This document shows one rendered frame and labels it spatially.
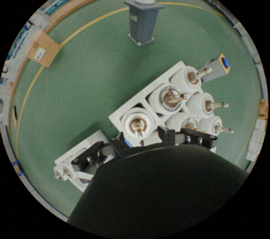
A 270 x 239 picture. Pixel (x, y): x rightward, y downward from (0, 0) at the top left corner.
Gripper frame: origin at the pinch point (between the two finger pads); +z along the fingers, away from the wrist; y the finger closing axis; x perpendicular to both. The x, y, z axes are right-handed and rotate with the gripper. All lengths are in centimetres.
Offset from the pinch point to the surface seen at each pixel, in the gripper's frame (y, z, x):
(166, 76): 13.5, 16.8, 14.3
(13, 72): -220, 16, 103
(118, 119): -6.6, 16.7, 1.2
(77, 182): -45, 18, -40
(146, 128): 2.0, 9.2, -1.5
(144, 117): 1.8, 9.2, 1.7
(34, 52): -73, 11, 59
